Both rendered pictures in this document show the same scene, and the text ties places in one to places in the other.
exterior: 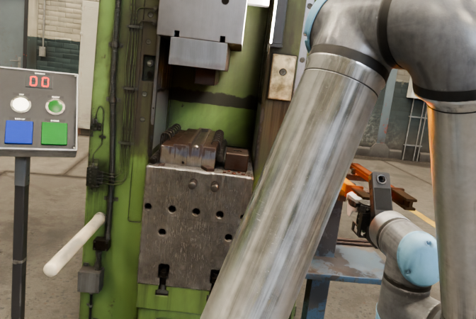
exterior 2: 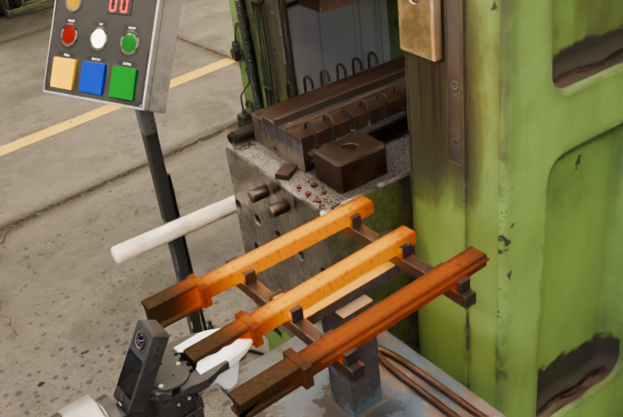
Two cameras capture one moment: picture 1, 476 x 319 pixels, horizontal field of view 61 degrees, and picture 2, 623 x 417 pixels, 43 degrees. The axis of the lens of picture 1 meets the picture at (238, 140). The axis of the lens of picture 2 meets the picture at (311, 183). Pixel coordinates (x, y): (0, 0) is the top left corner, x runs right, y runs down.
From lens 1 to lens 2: 144 cm
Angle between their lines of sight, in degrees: 60
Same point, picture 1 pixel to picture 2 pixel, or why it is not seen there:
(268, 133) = (420, 120)
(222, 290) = not seen: outside the picture
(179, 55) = not seen: outside the picture
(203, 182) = (274, 195)
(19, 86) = (100, 12)
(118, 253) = not seen: hidden behind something
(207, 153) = (294, 144)
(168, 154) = (260, 131)
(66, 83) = (145, 6)
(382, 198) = (129, 372)
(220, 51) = not seen: outside the picture
